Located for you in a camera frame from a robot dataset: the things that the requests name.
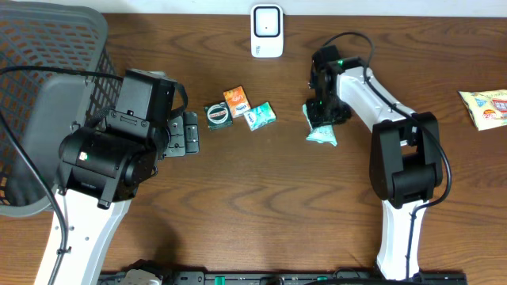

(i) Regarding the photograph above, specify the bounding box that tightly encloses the teal wipes pouch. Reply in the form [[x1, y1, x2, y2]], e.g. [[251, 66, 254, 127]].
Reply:
[[302, 105, 337, 146]]

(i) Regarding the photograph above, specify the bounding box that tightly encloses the dark green round-label box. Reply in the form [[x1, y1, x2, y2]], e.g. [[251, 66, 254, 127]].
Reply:
[[204, 101, 233, 131]]

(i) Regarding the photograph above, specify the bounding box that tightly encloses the small teal tissue pack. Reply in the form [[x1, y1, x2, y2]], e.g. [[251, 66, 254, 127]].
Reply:
[[243, 102, 276, 131]]

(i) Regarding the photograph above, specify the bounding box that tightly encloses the orange small tissue pack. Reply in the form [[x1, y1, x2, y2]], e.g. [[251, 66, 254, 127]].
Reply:
[[223, 86, 251, 118]]

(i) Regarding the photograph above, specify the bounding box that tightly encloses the yellow wet wipes pack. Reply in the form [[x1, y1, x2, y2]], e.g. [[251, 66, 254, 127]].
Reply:
[[459, 89, 506, 131]]

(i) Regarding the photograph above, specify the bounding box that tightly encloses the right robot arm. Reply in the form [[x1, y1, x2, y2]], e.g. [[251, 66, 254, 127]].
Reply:
[[306, 56, 443, 280]]

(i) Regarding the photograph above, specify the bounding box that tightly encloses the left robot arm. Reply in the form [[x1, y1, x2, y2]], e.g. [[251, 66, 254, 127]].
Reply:
[[35, 109, 199, 284]]

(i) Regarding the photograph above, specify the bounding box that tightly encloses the white barcode scanner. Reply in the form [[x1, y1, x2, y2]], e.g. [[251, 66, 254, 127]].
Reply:
[[250, 4, 284, 58]]

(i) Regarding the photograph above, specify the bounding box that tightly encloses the grey plastic shopping basket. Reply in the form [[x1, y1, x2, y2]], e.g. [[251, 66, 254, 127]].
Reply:
[[1, 1, 121, 218]]

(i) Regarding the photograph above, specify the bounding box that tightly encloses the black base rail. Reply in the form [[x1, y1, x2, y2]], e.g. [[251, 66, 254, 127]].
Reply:
[[98, 259, 468, 285]]

